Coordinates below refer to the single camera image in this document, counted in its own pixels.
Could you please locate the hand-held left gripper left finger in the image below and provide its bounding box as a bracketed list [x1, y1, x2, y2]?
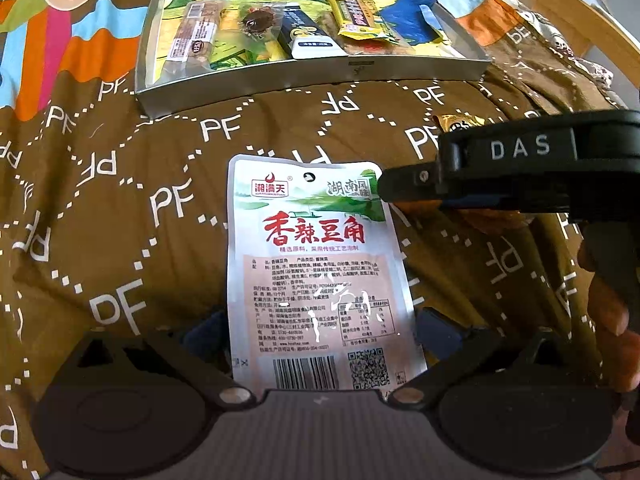
[65, 310, 256, 406]

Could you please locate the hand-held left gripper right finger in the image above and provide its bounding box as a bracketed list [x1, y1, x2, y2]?
[392, 309, 583, 403]

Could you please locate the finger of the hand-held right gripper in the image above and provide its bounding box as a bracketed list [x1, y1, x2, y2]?
[377, 162, 526, 211]

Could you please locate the orange red snack packet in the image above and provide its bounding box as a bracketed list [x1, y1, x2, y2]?
[395, 199, 531, 233]

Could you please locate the white pouch with red print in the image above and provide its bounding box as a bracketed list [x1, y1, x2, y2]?
[226, 156, 428, 392]

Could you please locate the rice cracker packet red label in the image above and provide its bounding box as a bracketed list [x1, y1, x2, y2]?
[320, 10, 416, 57]

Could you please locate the metal tray with dinosaur print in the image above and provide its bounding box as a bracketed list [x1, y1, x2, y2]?
[135, 0, 493, 118]

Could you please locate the yellow green snack packet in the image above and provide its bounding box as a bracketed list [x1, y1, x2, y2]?
[325, 0, 397, 41]

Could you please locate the green sausage stick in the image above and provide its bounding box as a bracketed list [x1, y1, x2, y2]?
[211, 6, 273, 71]

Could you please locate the clear packet with dark snack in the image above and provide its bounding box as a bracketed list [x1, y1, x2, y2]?
[225, 0, 292, 45]

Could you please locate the person's right hand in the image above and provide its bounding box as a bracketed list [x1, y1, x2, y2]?
[575, 240, 640, 396]

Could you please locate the gold candy wrapper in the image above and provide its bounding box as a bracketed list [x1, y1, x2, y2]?
[434, 112, 487, 134]

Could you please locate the dark blue tube packet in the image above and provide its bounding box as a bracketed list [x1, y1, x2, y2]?
[277, 5, 351, 59]

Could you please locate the brown snack bar clear wrapper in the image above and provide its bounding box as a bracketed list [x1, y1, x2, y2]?
[165, 1, 226, 73]

